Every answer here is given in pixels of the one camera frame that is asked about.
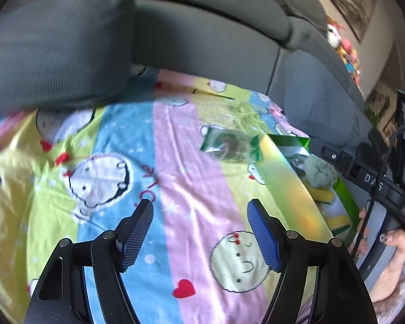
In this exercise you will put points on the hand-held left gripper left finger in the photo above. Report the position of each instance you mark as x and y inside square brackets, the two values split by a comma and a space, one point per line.
[135, 239]

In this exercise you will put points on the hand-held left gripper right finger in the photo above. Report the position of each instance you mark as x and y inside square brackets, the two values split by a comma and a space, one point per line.
[263, 236]

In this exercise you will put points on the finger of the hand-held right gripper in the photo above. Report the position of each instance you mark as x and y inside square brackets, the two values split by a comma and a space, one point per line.
[354, 170]

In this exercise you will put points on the green cloth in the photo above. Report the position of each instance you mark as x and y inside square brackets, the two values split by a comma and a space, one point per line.
[319, 172]

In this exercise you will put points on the small yellow green sponge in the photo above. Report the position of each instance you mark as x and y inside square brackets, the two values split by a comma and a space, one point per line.
[339, 219]

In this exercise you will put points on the green shiny box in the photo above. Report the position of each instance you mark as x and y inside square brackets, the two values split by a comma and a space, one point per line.
[290, 192]

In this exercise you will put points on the person's right hand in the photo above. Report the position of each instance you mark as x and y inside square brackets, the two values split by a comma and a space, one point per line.
[396, 253]

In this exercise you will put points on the grey sofa cushion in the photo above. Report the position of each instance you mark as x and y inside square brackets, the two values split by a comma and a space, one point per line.
[324, 101]

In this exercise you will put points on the printed cartoon blanket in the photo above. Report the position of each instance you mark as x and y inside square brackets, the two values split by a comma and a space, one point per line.
[189, 175]

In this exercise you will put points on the pile of plush toys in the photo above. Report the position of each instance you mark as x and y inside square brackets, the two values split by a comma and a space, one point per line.
[346, 54]

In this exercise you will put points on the grey sofa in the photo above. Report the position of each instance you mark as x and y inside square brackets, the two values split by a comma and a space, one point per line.
[206, 33]

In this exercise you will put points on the grey pillow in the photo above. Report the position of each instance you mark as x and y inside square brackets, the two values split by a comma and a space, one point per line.
[54, 50]

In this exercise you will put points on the framed wall picture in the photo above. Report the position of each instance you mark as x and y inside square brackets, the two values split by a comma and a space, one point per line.
[354, 0]

